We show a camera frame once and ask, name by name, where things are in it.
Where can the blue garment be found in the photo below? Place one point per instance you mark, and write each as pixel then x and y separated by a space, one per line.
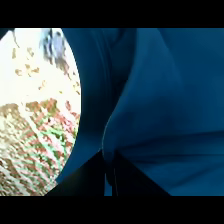
pixel 160 100

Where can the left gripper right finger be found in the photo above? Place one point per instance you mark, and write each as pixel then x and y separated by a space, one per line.
pixel 136 183

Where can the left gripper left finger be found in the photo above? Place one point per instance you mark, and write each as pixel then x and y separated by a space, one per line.
pixel 87 181

